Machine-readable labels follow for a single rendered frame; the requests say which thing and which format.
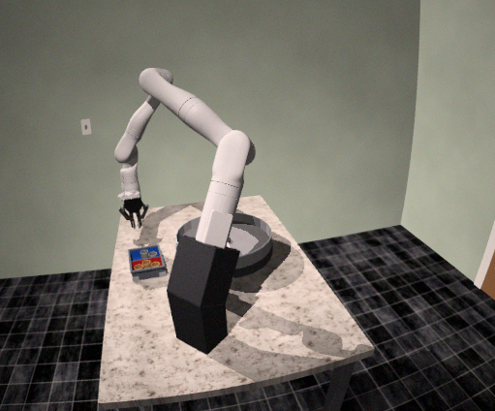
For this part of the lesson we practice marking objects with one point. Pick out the grey round turntable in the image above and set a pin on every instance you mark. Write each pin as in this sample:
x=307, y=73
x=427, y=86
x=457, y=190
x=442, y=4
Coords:
x=249, y=234

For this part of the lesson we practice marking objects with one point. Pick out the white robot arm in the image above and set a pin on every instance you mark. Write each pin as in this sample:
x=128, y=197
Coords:
x=230, y=160

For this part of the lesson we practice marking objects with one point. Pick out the grey divided bin with blue and red compartments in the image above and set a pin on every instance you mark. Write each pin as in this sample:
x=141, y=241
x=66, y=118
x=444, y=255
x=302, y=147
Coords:
x=140, y=274

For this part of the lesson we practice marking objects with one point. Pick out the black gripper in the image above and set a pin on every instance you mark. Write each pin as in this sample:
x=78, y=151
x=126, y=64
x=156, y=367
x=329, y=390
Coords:
x=133, y=208

